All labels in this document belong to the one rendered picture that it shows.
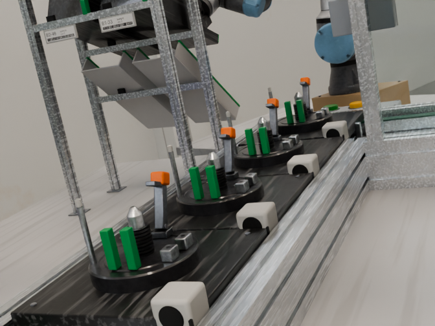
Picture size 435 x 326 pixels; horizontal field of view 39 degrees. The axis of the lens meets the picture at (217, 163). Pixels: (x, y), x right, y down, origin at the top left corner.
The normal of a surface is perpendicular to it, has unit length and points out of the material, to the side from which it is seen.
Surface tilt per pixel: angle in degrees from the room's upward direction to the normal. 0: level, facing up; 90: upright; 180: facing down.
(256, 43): 90
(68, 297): 0
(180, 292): 0
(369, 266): 0
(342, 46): 95
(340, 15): 90
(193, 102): 135
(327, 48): 95
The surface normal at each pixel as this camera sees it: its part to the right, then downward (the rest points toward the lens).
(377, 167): -0.39, 0.29
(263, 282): -0.19, -0.95
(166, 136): -0.72, 0.29
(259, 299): 0.90, -0.07
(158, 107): -0.25, 0.88
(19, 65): 0.67, 0.04
